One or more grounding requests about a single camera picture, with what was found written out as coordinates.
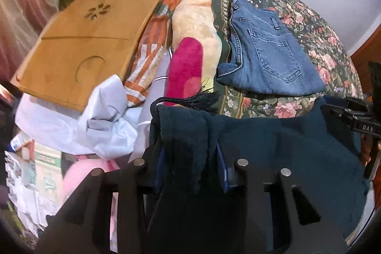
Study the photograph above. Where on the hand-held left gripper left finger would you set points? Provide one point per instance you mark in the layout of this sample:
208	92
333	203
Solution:
160	166

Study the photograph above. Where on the pink striped curtain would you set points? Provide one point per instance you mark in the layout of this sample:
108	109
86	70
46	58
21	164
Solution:
26	10

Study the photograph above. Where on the wooden lap tray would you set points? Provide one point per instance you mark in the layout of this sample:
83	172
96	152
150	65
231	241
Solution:
89	36

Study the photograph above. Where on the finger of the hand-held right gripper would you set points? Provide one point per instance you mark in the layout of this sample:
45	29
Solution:
358	105
351	120

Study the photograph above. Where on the orange striped patterned cloth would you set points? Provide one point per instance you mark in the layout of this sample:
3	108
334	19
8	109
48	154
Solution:
151	45

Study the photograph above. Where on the dark teal sweatpants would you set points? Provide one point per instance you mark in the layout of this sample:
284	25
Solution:
268	147

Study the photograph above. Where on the floral bedspread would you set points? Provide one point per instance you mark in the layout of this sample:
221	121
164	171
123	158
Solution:
312	30

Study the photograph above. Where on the brown wooden furniture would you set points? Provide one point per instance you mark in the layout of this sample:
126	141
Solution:
367	48

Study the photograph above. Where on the white crumpled cloth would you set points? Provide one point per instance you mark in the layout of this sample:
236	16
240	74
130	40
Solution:
98	129

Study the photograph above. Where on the cream fleece blanket pink flowers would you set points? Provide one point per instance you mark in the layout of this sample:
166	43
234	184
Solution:
195	25

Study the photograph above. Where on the pink soft cloth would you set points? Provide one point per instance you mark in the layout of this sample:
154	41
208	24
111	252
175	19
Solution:
80	173

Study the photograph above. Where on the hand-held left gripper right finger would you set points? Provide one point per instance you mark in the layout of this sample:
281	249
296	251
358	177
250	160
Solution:
222	172

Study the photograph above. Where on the pile of printed papers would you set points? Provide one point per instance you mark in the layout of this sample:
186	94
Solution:
29	179

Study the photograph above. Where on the folded blue jeans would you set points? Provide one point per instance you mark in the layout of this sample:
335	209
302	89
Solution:
265	54

